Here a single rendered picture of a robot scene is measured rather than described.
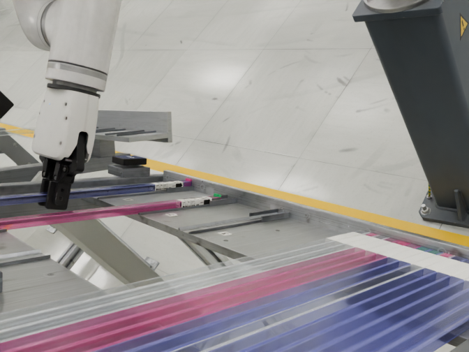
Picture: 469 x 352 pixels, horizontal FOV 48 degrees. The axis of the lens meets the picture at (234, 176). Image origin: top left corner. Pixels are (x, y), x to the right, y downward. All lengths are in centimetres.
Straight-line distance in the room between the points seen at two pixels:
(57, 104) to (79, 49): 8
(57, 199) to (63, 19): 25
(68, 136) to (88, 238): 49
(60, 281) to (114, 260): 76
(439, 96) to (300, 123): 94
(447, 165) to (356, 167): 46
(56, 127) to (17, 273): 30
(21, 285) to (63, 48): 38
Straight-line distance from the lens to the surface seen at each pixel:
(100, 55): 77
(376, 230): 70
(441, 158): 141
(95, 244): 121
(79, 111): 75
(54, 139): 76
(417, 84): 124
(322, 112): 209
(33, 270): 52
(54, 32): 79
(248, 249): 61
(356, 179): 178
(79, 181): 91
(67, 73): 76
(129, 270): 128
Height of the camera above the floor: 128
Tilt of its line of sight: 38 degrees down
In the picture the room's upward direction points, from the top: 37 degrees counter-clockwise
